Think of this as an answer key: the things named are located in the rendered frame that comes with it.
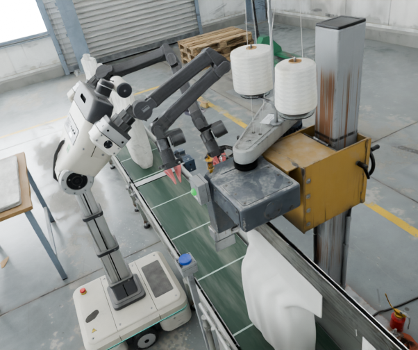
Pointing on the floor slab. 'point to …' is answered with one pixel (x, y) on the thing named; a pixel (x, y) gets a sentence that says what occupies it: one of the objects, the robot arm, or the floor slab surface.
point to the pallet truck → (273, 43)
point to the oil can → (398, 319)
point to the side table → (14, 216)
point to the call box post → (197, 305)
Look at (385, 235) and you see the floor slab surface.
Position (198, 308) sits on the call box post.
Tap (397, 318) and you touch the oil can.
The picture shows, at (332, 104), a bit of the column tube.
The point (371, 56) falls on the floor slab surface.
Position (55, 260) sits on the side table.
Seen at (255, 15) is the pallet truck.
